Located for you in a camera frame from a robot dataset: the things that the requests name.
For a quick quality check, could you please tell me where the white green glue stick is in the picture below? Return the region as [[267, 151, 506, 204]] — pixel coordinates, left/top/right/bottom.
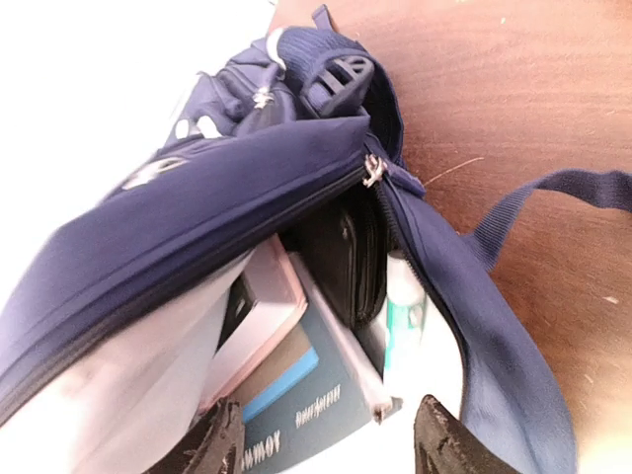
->
[[384, 250, 426, 378]]

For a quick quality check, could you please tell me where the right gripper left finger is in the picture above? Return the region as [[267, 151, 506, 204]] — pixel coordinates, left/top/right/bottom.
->
[[147, 397, 245, 474]]

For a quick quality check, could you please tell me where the blue Humor book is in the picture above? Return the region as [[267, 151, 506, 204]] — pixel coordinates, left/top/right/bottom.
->
[[233, 253, 402, 473]]

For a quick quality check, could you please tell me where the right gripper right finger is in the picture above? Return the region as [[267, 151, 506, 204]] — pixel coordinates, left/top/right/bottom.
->
[[414, 394, 516, 474]]

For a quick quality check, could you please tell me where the black pencil case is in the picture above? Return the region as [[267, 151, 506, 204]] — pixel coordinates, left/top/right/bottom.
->
[[280, 186, 390, 330]]

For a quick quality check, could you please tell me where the pink flower Fate book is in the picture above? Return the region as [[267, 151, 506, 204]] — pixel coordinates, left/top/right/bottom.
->
[[197, 235, 307, 413]]

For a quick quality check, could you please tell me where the navy blue backpack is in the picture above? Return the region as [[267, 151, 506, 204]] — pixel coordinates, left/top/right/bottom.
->
[[1, 7, 631, 473]]

